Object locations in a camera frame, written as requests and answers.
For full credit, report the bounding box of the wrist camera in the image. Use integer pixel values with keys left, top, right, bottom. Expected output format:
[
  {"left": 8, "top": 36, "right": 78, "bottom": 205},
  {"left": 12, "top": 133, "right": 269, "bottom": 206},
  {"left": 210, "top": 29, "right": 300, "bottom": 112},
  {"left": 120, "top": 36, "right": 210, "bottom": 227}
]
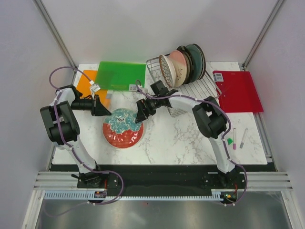
[
  {"left": 138, "top": 87, "right": 148, "bottom": 94},
  {"left": 90, "top": 81, "right": 101, "bottom": 97}
]

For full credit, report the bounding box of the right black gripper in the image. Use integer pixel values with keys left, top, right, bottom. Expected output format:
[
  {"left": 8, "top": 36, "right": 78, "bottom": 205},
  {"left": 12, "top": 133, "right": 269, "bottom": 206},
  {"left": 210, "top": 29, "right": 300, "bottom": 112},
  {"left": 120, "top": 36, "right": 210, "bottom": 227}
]
[{"left": 135, "top": 95, "right": 162, "bottom": 124}]

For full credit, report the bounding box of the metal wire dish rack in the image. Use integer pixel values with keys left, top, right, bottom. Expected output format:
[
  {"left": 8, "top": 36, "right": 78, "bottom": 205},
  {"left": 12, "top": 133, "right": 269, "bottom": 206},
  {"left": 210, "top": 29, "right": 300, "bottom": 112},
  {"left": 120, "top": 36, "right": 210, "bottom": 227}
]
[{"left": 145, "top": 57, "right": 221, "bottom": 117}]

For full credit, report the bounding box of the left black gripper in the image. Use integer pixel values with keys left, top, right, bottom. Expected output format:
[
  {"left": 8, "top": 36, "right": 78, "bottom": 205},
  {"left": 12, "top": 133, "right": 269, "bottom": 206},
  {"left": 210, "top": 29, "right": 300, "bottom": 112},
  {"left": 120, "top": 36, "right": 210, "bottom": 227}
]
[{"left": 71, "top": 94, "right": 112, "bottom": 117}]

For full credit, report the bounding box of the white grey pen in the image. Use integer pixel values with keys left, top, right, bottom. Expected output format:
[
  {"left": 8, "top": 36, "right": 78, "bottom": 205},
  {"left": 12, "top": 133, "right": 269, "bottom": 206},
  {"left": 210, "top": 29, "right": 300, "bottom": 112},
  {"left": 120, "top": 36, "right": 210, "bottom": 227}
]
[{"left": 239, "top": 128, "right": 248, "bottom": 149}]

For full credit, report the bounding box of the dark striped plate behind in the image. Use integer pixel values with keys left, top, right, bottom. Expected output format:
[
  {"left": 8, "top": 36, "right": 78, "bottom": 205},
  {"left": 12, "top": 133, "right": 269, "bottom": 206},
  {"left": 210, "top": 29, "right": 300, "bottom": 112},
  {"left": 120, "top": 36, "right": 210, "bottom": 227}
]
[{"left": 195, "top": 44, "right": 206, "bottom": 80}]

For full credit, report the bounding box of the brown floral pattern plate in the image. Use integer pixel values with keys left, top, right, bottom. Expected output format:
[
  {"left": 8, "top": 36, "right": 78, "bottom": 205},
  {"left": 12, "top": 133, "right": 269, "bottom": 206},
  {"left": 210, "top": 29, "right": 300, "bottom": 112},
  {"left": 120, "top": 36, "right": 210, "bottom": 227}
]
[{"left": 159, "top": 54, "right": 176, "bottom": 88}]

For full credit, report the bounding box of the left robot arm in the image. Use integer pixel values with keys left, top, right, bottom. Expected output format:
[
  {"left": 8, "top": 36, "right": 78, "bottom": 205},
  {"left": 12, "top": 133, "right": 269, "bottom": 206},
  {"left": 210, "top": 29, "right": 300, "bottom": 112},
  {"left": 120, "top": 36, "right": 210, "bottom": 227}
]
[{"left": 40, "top": 84, "right": 111, "bottom": 187}]

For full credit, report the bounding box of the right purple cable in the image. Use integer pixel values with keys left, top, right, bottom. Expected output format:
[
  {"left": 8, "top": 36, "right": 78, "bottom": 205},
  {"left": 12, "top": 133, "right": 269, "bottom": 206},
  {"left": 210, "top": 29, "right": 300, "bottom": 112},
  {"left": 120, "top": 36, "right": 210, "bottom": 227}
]
[{"left": 135, "top": 80, "right": 248, "bottom": 207}]

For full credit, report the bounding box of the white cable duct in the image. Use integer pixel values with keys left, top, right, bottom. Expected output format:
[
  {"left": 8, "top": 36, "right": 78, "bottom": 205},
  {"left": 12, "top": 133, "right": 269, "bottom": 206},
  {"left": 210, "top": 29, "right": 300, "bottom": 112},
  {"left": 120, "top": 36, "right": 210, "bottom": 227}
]
[{"left": 43, "top": 190, "right": 223, "bottom": 201}]

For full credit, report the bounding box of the purple cable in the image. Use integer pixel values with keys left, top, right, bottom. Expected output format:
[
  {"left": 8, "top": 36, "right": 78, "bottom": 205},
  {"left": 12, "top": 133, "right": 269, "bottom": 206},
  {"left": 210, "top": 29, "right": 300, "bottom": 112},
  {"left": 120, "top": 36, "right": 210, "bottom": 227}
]
[
  {"left": 135, "top": 80, "right": 248, "bottom": 207},
  {"left": 44, "top": 66, "right": 124, "bottom": 217}
]

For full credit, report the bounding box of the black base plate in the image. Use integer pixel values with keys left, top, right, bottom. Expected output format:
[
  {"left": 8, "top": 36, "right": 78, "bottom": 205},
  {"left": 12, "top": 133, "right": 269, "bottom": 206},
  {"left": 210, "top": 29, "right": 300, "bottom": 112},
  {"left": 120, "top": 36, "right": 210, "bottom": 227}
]
[{"left": 76, "top": 164, "right": 247, "bottom": 198}]

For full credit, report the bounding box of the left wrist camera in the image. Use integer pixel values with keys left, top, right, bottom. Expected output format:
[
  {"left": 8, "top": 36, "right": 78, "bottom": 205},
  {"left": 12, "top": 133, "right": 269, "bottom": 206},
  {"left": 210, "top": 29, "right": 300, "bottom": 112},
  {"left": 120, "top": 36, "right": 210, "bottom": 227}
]
[{"left": 90, "top": 81, "right": 101, "bottom": 97}]

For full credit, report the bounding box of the red plastic folder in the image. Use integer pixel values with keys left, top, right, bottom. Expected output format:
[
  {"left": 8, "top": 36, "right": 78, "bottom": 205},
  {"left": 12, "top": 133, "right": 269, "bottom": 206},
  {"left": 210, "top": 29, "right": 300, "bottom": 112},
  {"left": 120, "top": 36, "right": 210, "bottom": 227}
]
[{"left": 213, "top": 71, "right": 264, "bottom": 113}]

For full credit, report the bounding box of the orange plastic folder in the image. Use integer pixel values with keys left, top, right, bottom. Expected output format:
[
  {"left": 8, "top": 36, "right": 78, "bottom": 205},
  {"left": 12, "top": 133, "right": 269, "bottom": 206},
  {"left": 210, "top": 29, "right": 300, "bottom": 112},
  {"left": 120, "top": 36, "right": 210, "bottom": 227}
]
[{"left": 76, "top": 70, "right": 112, "bottom": 108}]

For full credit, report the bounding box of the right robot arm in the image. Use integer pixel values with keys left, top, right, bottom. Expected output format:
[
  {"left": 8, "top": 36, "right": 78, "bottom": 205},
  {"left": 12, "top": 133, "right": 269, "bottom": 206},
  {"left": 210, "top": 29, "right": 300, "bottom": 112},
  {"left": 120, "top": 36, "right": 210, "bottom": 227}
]
[{"left": 135, "top": 80, "right": 237, "bottom": 188}]

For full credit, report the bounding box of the teal green plate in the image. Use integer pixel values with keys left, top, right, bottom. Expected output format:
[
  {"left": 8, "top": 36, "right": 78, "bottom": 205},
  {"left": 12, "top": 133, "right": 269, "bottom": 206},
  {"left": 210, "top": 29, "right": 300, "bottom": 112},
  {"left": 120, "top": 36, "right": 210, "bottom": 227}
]
[{"left": 186, "top": 44, "right": 203, "bottom": 83}]

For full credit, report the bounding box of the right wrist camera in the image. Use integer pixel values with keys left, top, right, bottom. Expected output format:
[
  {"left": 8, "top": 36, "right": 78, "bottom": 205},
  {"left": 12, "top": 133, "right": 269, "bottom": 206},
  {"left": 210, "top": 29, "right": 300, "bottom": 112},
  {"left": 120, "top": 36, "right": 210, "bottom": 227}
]
[{"left": 138, "top": 87, "right": 148, "bottom": 94}]

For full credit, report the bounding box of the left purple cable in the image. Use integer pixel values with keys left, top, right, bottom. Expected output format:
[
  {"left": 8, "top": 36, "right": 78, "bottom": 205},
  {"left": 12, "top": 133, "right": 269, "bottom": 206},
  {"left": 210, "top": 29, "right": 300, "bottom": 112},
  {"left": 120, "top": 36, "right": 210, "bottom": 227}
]
[{"left": 44, "top": 66, "right": 124, "bottom": 217}]

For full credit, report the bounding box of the red blue flower plate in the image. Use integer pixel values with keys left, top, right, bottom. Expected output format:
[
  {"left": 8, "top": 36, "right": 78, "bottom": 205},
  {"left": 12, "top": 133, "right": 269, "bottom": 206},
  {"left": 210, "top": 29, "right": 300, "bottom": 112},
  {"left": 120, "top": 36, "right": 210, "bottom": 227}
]
[{"left": 102, "top": 108, "right": 144, "bottom": 149}]

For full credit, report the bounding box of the black gold rimmed plate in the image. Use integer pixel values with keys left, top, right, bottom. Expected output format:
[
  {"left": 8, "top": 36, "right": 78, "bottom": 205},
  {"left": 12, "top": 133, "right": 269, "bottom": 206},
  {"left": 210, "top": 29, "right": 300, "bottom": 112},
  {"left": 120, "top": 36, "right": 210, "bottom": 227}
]
[{"left": 177, "top": 45, "right": 194, "bottom": 84}]

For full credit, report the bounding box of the green plastic folder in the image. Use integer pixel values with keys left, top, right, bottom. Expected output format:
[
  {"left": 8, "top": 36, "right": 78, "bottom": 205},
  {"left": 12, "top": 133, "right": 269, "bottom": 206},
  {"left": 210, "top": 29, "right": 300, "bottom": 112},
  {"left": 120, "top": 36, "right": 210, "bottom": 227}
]
[{"left": 95, "top": 62, "right": 146, "bottom": 91}]

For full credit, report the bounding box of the dark red rimmed beige plate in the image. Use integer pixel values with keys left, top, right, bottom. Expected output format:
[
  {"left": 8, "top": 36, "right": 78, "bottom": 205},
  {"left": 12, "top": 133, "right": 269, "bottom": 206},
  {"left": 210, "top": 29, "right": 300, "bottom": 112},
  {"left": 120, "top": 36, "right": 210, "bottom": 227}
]
[{"left": 183, "top": 52, "right": 191, "bottom": 84}]

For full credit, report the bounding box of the pink beige leaf plate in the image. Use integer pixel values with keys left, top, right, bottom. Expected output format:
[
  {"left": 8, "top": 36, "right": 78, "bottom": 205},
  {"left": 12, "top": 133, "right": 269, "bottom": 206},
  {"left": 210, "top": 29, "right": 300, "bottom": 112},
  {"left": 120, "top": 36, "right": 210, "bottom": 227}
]
[{"left": 169, "top": 50, "right": 187, "bottom": 87}]

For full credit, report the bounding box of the black green highlighter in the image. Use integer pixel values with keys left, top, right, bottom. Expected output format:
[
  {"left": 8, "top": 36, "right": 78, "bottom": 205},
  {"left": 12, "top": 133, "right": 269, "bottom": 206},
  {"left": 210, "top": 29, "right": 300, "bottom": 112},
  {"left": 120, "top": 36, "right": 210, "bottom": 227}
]
[{"left": 227, "top": 138, "right": 234, "bottom": 145}]

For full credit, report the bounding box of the white pink pen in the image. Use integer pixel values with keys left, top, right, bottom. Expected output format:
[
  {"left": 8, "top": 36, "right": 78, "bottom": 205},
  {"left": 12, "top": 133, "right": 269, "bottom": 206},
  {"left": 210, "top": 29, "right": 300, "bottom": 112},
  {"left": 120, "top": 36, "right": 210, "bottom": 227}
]
[{"left": 233, "top": 128, "right": 236, "bottom": 150}]

